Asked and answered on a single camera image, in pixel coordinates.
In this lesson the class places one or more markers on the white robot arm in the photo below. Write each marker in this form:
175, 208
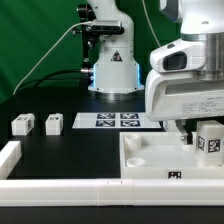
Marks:
200, 48

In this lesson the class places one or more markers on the white obstacle fence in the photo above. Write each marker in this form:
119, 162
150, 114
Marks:
101, 192

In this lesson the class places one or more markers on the white fiducial marker sheet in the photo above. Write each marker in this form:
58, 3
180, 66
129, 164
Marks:
120, 120

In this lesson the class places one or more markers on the white square tabletop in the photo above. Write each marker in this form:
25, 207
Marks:
162, 155

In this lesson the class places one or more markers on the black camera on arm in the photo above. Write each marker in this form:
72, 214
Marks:
105, 27

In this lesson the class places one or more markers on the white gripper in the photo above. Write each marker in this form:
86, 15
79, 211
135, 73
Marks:
179, 96

